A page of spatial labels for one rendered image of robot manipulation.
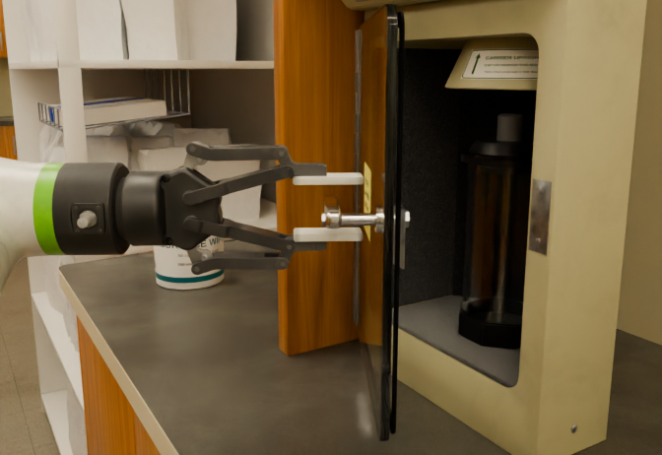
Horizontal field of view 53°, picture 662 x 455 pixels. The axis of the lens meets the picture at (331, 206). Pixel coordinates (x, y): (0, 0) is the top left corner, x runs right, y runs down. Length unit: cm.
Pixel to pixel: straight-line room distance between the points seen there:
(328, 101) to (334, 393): 38
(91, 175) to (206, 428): 32
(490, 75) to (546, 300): 24
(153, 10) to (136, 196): 115
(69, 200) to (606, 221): 52
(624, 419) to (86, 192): 64
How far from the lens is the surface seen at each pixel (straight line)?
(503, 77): 72
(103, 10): 184
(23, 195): 67
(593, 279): 71
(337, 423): 79
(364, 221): 61
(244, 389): 87
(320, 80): 90
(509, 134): 79
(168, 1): 176
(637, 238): 112
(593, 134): 67
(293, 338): 95
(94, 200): 65
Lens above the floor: 134
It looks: 12 degrees down
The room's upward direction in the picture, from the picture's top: straight up
